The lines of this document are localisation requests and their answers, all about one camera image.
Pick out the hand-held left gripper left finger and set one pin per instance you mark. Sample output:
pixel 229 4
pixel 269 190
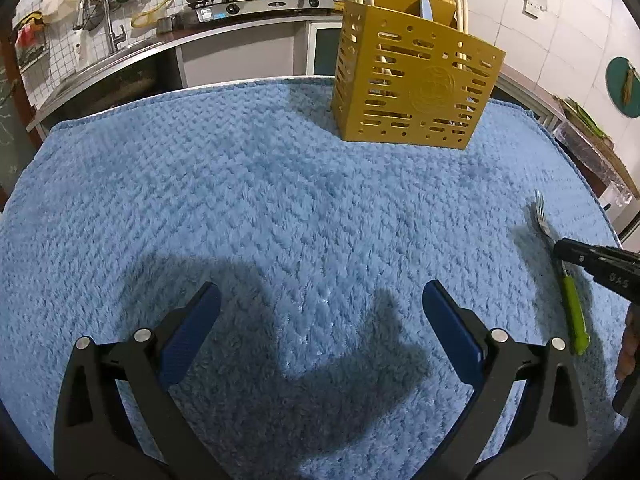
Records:
pixel 192 325

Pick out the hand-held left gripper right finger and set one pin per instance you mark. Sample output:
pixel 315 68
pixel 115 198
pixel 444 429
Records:
pixel 452 330

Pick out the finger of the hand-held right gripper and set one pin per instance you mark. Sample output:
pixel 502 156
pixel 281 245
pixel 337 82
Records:
pixel 600 262

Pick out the yellow perforated utensil holder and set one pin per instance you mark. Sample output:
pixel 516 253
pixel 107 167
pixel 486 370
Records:
pixel 415 90

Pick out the light blue spoon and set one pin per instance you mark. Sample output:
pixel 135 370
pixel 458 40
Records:
pixel 427 9

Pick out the person's right hand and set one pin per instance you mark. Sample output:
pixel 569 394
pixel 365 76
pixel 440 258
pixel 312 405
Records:
pixel 629 345

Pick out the side table with vegetables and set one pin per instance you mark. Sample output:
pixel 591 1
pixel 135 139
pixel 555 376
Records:
pixel 590 145

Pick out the blue fluffy blanket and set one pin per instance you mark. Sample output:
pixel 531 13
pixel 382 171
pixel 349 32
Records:
pixel 250 185

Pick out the green round board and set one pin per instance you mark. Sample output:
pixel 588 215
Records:
pixel 622 87

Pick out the steel sink counter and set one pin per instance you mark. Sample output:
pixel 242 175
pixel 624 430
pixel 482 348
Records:
pixel 100 80

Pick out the kitchen cabinet with glass doors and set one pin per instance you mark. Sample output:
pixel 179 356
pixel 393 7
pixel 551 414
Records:
pixel 250 55

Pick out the metal sink faucet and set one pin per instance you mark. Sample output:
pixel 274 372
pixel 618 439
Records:
pixel 114 25

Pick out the steel gas stove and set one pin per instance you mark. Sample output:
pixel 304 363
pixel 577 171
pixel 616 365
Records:
pixel 260 7

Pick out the red bag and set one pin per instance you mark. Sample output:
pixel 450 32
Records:
pixel 25 37

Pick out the white wall socket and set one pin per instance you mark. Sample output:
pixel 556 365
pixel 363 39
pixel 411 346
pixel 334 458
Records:
pixel 535 1

